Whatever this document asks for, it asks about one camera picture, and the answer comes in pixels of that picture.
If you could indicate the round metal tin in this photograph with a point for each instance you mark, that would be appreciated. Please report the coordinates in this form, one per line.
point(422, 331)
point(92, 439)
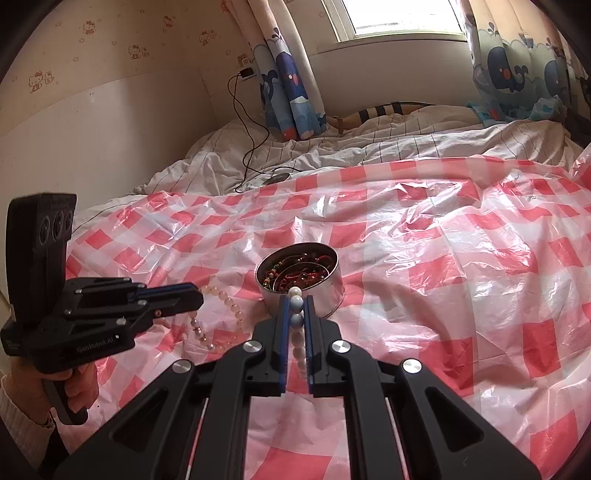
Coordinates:
point(323, 291)

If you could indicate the person's left forearm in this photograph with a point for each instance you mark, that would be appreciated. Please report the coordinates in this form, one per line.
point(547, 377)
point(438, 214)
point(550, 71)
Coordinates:
point(18, 429)

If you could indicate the white wall socket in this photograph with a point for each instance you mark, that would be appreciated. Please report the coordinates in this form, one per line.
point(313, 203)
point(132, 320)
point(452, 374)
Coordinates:
point(243, 59)

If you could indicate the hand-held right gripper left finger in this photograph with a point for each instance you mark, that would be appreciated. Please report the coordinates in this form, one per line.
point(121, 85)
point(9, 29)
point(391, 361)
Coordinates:
point(283, 341)

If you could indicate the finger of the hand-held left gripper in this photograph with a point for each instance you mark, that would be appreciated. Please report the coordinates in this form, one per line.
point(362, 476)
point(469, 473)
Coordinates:
point(171, 292)
point(175, 306)

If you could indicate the person's left hand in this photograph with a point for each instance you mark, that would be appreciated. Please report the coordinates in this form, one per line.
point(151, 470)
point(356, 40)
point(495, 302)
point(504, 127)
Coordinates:
point(85, 387)

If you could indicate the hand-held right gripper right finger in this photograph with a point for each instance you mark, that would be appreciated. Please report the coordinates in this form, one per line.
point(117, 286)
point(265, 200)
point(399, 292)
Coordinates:
point(311, 341)

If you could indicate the window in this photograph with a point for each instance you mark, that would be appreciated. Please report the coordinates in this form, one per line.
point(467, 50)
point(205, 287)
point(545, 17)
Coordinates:
point(397, 18)

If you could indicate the whale printed curtain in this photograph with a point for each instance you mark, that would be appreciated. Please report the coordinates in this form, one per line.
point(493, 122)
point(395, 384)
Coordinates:
point(508, 69)
point(295, 92)

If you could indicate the white wall panel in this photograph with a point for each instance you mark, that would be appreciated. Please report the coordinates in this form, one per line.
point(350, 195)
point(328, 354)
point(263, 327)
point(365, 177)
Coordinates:
point(115, 138)

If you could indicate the tan black striped pillow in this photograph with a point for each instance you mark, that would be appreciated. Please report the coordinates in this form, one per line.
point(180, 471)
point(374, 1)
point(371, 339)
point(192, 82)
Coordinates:
point(383, 111)

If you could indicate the white striped duvet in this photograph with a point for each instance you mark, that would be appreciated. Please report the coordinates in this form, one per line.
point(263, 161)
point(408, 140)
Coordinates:
point(369, 143)

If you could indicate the black charger plug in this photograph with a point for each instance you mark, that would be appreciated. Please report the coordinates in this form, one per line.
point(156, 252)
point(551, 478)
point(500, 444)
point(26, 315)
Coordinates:
point(246, 73)

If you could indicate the red checked plastic sheet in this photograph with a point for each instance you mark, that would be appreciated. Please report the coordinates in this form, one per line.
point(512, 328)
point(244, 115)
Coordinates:
point(438, 277)

